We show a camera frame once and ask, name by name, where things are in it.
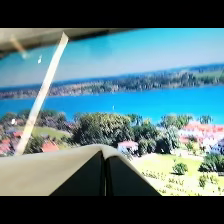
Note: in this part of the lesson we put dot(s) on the white T-shirt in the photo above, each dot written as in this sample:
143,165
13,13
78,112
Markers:
33,173

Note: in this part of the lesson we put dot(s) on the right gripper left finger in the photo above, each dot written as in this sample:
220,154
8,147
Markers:
86,180

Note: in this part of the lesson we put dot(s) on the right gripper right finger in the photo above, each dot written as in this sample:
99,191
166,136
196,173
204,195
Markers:
126,183

